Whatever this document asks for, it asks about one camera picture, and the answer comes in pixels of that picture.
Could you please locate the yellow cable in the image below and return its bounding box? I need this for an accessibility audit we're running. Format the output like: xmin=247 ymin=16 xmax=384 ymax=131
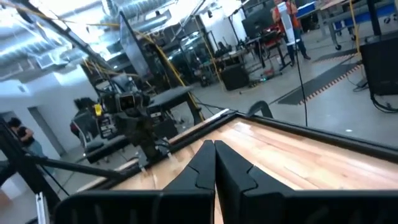
xmin=133 ymin=29 xmax=205 ymax=122

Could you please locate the black rig post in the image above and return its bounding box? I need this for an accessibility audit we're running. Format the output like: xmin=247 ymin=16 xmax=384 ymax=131
xmin=0 ymin=121 xmax=62 ymax=215

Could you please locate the black diagonal brace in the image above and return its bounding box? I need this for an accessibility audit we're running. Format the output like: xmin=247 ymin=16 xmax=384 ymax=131
xmin=27 ymin=154 xmax=125 ymax=181

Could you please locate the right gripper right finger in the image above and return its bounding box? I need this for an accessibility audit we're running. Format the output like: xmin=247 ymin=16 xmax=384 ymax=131
xmin=214 ymin=139 xmax=398 ymax=224

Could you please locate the black desk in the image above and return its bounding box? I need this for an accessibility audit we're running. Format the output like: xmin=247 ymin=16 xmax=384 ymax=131
xmin=147 ymin=85 xmax=203 ymax=125

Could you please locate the black cabinet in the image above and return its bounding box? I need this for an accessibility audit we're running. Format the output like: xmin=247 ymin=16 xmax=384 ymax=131
xmin=360 ymin=34 xmax=398 ymax=97

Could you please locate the black floor box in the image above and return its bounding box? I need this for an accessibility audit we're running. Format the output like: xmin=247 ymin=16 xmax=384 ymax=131
xmin=220 ymin=63 xmax=249 ymax=91

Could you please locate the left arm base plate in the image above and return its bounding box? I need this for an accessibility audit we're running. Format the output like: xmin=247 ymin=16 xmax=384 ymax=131
xmin=136 ymin=146 xmax=175 ymax=170

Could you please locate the person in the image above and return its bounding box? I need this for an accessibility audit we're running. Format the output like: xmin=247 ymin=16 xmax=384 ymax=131
xmin=7 ymin=117 xmax=47 ymax=158
xmin=272 ymin=0 xmax=312 ymax=68

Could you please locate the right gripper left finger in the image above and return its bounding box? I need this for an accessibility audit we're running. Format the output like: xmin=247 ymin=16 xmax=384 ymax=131
xmin=52 ymin=139 xmax=216 ymax=224

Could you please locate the black orange striped mat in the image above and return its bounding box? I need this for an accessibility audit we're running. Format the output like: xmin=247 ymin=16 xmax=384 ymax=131
xmin=278 ymin=62 xmax=363 ymax=106

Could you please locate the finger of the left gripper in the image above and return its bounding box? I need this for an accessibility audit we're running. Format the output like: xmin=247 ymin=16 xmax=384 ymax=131
xmin=101 ymin=94 xmax=119 ymax=113
xmin=136 ymin=93 xmax=151 ymax=111

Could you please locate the black table frame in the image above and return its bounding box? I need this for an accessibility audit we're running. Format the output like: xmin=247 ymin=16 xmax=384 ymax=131
xmin=76 ymin=108 xmax=398 ymax=194

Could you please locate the silver aluminium extrusion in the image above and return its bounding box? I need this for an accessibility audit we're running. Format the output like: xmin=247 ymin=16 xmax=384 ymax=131
xmin=34 ymin=191 xmax=50 ymax=224

